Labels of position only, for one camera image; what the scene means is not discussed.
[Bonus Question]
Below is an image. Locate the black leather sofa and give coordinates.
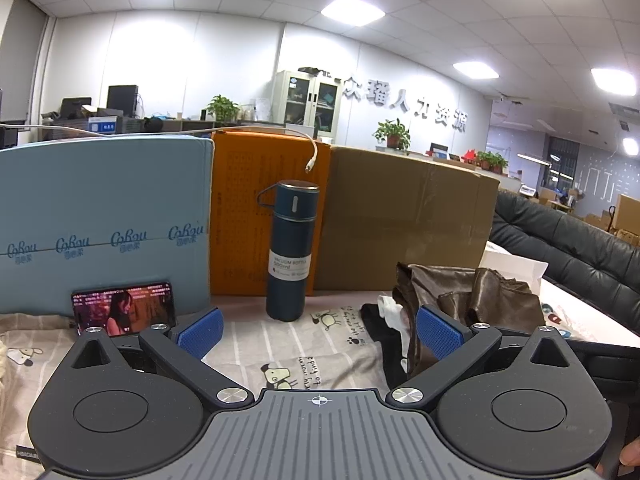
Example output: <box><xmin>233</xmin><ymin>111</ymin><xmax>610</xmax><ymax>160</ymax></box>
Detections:
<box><xmin>487</xmin><ymin>191</ymin><xmax>640</xmax><ymax>333</ymax></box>

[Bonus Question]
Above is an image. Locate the white garment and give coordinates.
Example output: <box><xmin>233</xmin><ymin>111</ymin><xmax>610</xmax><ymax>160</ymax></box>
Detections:
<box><xmin>377</xmin><ymin>294</ymin><xmax>413</xmax><ymax>341</ymax></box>

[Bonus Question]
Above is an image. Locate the dark blue vacuum bottle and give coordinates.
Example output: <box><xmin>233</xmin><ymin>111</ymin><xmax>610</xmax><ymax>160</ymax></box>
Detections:
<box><xmin>256</xmin><ymin>180</ymin><xmax>321</xmax><ymax>322</ymax></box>

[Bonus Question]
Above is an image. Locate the square ceiling light panel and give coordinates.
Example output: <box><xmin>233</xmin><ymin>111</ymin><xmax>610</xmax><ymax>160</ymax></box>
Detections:
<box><xmin>452</xmin><ymin>61</ymin><xmax>501</xmax><ymax>80</ymax></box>
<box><xmin>591</xmin><ymin>67</ymin><xmax>633</xmax><ymax>96</ymax></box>
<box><xmin>320</xmin><ymin>0</ymin><xmax>388</xmax><ymax>26</ymax></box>

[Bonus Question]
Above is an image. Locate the white charging cable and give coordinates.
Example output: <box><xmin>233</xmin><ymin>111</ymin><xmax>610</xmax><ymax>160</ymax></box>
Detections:
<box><xmin>0</xmin><ymin>122</ymin><xmax>321</xmax><ymax>173</ymax></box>

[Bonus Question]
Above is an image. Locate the stack of cardboard boxes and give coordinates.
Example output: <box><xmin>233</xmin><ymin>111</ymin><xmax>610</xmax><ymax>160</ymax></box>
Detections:
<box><xmin>585</xmin><ymin>192</ymin><xmax>640</xmax><ymax>247</ymax></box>

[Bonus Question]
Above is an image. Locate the silver wall lettering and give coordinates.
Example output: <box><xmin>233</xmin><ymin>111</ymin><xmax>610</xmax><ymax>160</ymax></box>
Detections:
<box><xmin>340</xmin><ymin>77</ymin><xmax>468</xmax><ymax>133</ymax></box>

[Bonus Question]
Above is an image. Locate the orange cardboard box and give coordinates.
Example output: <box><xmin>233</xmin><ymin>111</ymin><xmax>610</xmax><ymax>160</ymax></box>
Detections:
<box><xmin>209</xmin><ymin>129</ymin><xmax>332</xmax><ymax>297</ymax></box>

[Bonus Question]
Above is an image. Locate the black smartphone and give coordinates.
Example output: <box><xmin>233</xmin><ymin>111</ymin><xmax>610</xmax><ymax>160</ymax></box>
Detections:
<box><xmin>71</xmin><ymin>281</ymin><xmax>178</xmax><ymax>337</ymax></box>

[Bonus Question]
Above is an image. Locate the dark window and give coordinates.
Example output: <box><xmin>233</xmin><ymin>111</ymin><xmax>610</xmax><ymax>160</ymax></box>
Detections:
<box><xmin>547</xmin><ymin>136</ymin><xmax>581</xmax><ymax>188</ymax></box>

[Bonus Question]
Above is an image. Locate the cartoon printed blanket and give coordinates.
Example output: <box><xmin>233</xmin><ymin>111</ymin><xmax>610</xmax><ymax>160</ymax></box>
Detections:
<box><xmin>0</xmin><ymin>290</ymin><xmax>416</xmax><ymax>480</ymax></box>

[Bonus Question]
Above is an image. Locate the person's right hand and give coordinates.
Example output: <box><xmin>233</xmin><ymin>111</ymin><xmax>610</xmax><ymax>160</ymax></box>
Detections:
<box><xmin>620</xmin><ymin>435</ymin><xmax>640</xmax><ymax>467</ymax></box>

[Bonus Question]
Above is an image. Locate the glass door filing cabinet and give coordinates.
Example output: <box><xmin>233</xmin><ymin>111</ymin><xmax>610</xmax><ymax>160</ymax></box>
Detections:
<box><xmin>272</xmin><ymin>70</ymin><xmax>343</xmax><ymax>138</ymax></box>

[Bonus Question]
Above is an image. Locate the brown cardboard box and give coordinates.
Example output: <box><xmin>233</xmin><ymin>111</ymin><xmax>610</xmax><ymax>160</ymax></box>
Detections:
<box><xmin>315</xmin><ymin>145</ymin><xmax>501</xmax><ymax>292</ymax></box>

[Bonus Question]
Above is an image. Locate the brown satin garment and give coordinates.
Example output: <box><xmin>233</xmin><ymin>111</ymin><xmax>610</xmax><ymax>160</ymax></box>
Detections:
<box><xmin>392</xmin><ymin>261</ymin><xmax>547</xmax><ymax>378</ymax></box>

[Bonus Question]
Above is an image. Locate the potted green plant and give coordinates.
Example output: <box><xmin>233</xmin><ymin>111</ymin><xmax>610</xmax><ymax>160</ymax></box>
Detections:
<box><xmin>206</xmin><ymin>94</ymin><xmax>241</xmax><ymax>123</ymax></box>
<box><xmin>475</xmin><ymin>151</ymin><xmax>508</xmax><ymax>173</ymax></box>
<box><xmin>372</xmin><ymin>119</ymin><xmax>412</xmax><ymax>152</ymax></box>

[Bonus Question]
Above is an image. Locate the grey office device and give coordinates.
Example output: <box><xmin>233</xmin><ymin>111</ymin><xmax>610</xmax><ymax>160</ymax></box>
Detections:
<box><xmin>87</xmin><ymin>107</ymin><xmax>146</xmax><ymax>134</ymax></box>

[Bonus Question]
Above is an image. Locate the light blue foam board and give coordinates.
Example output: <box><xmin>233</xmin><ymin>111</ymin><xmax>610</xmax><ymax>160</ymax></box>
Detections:
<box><xmin>0</xmin><ymin>132</ymin><xmax>216</xmax><ymax>318</ymax></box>

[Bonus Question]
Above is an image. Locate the black garment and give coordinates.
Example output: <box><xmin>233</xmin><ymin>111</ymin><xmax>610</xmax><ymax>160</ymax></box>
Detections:
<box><xmin>361</xmin><ymin>302</ymin><xmax>416</xmax><ymax>388</ymax></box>

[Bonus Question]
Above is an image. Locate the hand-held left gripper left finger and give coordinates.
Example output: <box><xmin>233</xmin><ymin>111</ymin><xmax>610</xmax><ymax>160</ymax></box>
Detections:
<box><xmin>62</xmin><ymin>307</ymin><xmax>256</xmax><ymax>408</ymax></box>

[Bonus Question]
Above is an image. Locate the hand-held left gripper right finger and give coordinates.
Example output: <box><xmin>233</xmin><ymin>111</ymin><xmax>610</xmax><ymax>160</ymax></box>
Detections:
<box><xmin>390</xmin><ymin>304</ymin><xmax>583</xmax><ymax>407</ymax></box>

